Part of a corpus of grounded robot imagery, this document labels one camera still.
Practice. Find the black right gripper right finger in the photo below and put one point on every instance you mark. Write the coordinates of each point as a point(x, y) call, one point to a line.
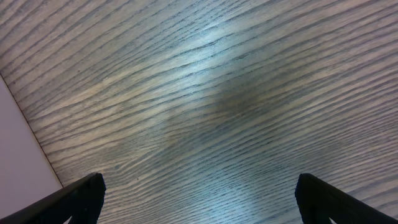
point(321, 203)

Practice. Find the white cardboard box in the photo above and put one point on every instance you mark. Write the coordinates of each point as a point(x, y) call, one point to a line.
point(26, 174)

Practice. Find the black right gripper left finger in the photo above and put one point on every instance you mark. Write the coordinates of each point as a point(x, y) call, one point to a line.
point(79, 202)

